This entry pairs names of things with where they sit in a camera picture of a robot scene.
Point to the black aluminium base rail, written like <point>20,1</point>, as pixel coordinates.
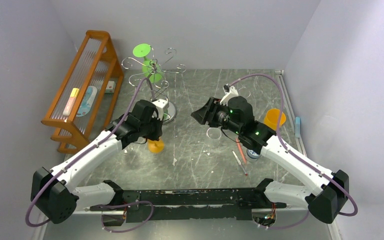
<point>211,203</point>

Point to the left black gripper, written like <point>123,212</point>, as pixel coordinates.
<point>156,136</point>

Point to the chrome wine glass rack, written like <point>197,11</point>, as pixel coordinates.
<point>160,88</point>

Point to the white red pen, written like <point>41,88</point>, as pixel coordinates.
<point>240,163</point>

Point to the blue patterned round tin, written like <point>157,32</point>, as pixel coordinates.
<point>252,156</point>

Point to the orange plastic wine glass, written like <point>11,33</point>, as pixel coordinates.
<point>155,146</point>

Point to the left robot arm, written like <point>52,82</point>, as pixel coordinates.
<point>56,192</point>

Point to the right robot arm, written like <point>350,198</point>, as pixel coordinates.
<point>323,192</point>

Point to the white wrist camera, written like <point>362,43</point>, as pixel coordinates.
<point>161,105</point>
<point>229,93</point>

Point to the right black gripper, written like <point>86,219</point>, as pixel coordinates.
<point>210,112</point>

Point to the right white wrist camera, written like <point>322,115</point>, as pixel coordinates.
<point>229,93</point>

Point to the orange wooden rack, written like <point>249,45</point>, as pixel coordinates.
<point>95,63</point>

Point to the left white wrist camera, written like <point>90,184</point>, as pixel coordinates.
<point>161,105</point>

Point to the clear wine glass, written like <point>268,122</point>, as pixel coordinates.
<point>131,148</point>
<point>212,141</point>
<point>244,92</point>

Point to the light blue flat package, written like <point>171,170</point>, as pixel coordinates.
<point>87,101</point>

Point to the yellow highlighter marker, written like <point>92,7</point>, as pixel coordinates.
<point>70,102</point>

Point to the green plastic wine glass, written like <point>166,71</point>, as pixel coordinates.
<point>150,67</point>

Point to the small white red box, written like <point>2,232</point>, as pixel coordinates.
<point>110,87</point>

